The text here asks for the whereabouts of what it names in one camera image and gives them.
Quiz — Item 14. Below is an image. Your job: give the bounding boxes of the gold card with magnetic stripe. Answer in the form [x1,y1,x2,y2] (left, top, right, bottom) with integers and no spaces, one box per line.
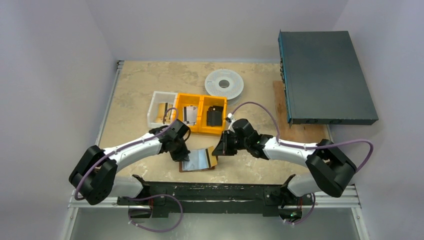
[205,146,218,170]

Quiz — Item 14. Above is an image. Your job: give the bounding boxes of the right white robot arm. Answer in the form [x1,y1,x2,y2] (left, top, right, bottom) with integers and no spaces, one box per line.
[212,118,357,204]

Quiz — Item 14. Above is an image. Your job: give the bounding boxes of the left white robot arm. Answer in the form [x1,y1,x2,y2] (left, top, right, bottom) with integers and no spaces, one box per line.
[68,119,191,205]

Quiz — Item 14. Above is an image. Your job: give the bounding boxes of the stack of silver cards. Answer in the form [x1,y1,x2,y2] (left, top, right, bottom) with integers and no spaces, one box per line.
[182,105,198,126]

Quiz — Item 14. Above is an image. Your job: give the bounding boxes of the tan cards in white bin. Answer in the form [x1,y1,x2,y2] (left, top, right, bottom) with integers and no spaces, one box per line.
[155,102,173,123]

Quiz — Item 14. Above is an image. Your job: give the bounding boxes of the white plastic bin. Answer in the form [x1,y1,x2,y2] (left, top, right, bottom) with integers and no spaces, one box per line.
[147,91,178,129]

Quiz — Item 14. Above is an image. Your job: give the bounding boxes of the grey filament spool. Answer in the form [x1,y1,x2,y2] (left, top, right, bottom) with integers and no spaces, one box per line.
[204,69,244,100]

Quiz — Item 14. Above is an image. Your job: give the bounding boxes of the wooden board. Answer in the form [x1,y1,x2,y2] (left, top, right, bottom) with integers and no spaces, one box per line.
[272,80,331,143]

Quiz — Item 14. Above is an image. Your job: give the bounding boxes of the dark blue flat box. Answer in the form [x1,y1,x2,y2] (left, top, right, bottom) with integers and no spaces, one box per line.
[278,31,379,126]

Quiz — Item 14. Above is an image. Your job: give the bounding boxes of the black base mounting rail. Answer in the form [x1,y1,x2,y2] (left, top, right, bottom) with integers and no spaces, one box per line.
[117,176,313,220]

